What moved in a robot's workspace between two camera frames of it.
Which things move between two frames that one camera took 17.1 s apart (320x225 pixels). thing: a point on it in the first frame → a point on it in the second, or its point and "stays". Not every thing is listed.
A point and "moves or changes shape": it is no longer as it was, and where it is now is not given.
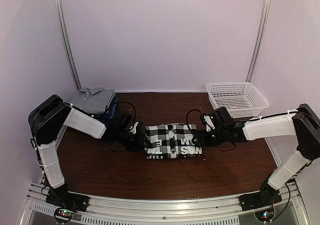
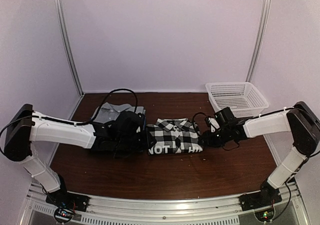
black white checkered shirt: (171, 140) moves or changes shape
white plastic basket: (241, 99) stays
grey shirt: (95, 100) → (107, 111)
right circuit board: (265, 215) stays
